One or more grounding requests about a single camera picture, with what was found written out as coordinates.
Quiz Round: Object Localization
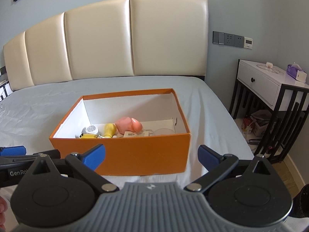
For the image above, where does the yellow tape measure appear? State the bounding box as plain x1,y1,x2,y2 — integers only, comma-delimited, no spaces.
79,134,98,139

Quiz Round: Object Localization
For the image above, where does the small grey white jar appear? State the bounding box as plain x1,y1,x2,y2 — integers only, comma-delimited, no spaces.
82,125,99,136

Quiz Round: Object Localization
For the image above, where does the gold lid glass jar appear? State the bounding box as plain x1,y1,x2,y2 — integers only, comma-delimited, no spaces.
102,123,117,138

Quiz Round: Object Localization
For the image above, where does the pink lotion bottle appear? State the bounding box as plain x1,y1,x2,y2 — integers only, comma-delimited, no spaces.
115,117,143,135

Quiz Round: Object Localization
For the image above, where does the clear pink label case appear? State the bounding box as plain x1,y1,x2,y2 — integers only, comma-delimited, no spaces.
124,128,175,138

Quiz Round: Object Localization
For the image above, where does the person's left hand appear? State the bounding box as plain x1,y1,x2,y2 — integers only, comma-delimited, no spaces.
0,196,8,228

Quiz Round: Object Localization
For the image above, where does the orange cardboard box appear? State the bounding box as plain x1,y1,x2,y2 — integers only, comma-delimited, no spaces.
50,89,191,176

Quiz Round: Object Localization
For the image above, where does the clutter under bedside table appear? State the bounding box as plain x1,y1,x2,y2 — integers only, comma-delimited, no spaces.
235,110,272,153

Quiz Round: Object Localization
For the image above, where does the left side shelf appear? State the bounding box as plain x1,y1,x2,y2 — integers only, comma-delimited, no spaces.
0,67,13,101

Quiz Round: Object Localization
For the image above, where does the white black bedside table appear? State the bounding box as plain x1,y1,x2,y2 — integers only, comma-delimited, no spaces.
229,60,308,163

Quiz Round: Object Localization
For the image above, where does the white thermostat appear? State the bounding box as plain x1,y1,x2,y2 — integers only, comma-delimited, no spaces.
244,37,253,49

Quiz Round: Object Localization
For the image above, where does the purple tissue pack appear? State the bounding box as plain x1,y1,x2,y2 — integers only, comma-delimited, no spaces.
286,63,307,83

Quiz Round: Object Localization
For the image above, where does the cream leather headboard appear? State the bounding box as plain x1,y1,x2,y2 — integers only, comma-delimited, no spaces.
3,0,209,91

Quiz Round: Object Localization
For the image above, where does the grey wall switch panel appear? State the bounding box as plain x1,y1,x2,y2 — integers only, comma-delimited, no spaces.
213,31,244,48

